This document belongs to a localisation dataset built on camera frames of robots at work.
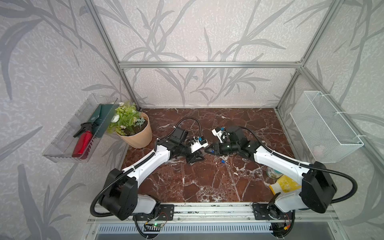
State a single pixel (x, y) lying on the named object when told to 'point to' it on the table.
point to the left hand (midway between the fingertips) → (202, 156)
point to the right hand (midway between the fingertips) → (205, 151)
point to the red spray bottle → (83, 141)
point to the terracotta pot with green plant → (132, 126)
